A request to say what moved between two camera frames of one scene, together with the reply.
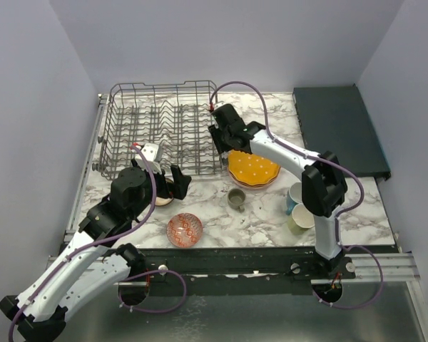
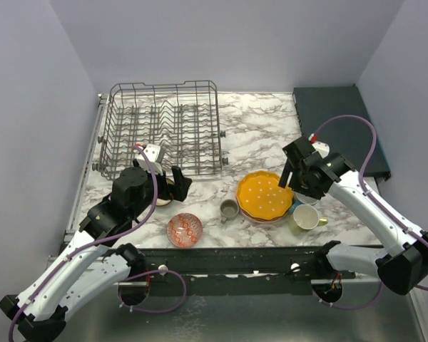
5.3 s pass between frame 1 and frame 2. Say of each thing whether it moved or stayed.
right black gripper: moved
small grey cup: moved
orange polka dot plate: moved
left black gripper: stayed
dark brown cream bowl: stayed
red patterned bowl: stayed
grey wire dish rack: stayed
